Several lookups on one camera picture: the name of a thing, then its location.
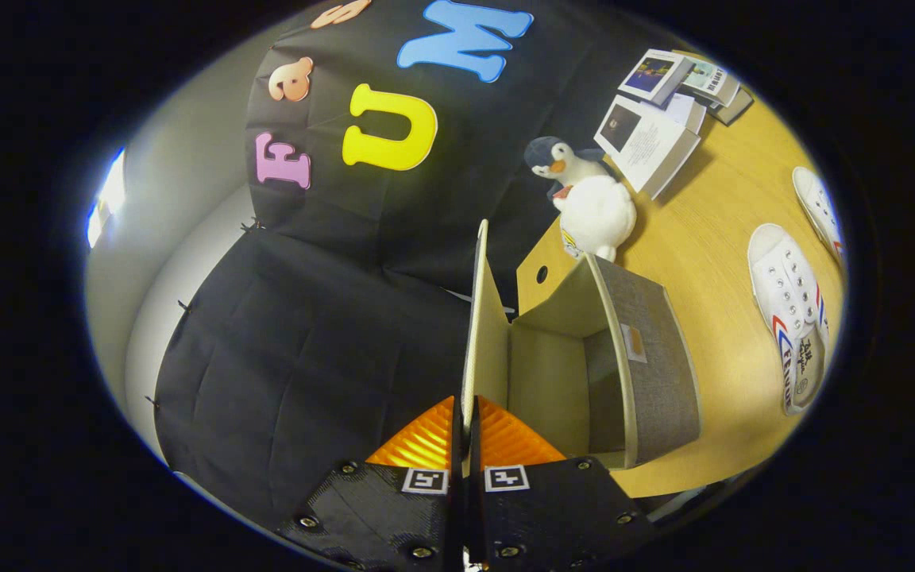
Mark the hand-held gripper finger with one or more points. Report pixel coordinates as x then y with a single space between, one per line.
456 516
475 516

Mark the grey fabric storage box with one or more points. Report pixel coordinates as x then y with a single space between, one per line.
656 373

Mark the white canvas shoe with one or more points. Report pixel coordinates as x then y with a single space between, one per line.
787 302
819 206

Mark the penguin plush toy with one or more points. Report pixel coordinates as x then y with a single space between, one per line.
596 210

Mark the white book with dark portrait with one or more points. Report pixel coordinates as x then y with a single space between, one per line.
648 143

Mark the plain white book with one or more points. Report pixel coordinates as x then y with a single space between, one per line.
686 111

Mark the book with blue picture cover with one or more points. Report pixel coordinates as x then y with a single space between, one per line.
652 73

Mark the dark grey book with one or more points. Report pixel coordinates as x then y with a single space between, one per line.
735 110

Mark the book with teal cover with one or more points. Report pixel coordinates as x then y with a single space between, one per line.
708 78

